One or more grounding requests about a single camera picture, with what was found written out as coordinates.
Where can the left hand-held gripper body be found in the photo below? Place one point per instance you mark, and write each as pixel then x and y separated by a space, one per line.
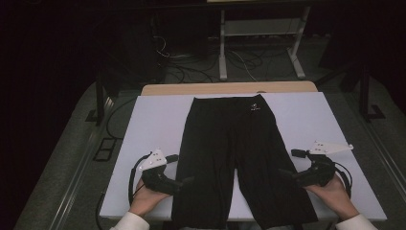
pixel 156 179

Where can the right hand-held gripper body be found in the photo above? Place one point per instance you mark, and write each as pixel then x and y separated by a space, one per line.
pixel 320 174

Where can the black pants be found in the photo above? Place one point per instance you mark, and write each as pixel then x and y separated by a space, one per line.
pixel 220 143

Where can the person's left hand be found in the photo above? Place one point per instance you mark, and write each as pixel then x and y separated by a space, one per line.
pixel 143 199

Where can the person's right hand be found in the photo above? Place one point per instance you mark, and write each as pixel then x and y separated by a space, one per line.
pixel 335 198

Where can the white board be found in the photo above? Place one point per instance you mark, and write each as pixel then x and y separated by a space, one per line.
pixel 153 127

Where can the wooden table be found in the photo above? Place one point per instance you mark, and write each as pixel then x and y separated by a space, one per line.
pixel 198 87

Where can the black metal stand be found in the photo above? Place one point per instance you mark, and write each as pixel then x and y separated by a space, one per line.
pixel 364 92
pixel 100 96

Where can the dark cabinet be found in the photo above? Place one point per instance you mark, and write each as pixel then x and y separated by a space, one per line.
pixel 140 48

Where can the metal floor rail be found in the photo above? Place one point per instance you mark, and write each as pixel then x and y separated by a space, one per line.
pixel 75 188

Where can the white metal desk frame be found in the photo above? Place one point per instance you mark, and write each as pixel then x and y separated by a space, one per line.
pixel 222 48

